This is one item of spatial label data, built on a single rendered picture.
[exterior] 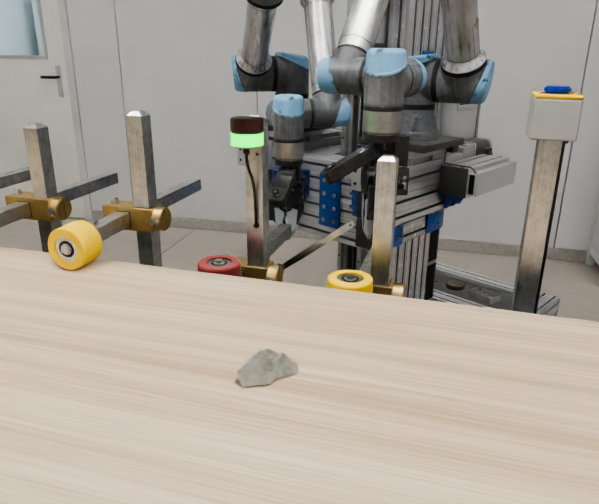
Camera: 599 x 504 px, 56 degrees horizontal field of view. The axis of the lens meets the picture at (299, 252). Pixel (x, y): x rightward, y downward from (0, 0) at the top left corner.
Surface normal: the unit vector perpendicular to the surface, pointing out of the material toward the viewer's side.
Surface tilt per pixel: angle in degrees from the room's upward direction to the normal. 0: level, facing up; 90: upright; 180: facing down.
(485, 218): 90
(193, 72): 90
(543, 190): 90
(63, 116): 90
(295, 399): 0
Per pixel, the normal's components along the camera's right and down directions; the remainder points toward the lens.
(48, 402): 0.01, -0.94
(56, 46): -0.24, 0.33
